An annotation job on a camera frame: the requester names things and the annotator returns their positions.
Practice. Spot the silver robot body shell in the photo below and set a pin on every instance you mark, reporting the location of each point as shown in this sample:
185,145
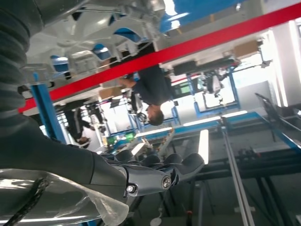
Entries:
59,202

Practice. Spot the red barrier belt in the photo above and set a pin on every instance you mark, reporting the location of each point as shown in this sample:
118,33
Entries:
188,43

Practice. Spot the person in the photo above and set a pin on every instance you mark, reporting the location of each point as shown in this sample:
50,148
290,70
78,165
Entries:
152,84

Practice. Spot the brown cardboard box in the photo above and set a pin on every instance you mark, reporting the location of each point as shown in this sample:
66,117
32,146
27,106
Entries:
245,49
110,93

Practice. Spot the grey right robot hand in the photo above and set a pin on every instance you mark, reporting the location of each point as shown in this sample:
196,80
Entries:
59,159

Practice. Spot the blue gantry frame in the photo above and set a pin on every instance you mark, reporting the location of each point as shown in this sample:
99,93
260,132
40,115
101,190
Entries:
232,90

